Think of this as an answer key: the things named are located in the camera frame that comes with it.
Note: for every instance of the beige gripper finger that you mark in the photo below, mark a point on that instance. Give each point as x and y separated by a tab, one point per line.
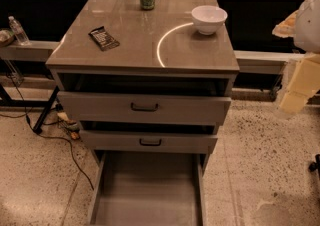
286	28
303	85

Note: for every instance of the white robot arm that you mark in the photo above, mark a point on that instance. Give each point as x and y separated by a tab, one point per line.
303	26

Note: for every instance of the grey top drawer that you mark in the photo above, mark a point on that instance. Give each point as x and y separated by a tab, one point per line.
154	109

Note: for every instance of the grey drawer cabinet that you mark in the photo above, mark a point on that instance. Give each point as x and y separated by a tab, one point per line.
160	53

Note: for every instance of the grey middle drawer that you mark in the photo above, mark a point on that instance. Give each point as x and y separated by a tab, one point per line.
148	142

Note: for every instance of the grey open bottom drawer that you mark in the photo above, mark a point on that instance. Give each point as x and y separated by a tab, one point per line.
148	189

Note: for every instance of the white ceramic bowl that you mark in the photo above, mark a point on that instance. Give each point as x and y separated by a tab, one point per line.
207	19

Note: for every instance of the black chair caster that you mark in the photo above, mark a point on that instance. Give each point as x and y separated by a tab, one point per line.
315	165

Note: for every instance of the dark snack wrapper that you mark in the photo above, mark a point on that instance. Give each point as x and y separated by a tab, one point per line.
103	39

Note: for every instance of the power strip on floor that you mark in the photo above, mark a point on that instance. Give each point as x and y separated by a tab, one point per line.
70	126

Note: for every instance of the clear plastic water bottle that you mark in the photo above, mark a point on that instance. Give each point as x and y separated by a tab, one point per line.
18	31

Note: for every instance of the black table leg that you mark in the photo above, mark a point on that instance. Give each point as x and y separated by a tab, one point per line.
37	127

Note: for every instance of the round dish at left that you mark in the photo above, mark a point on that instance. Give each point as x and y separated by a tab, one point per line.
6	37

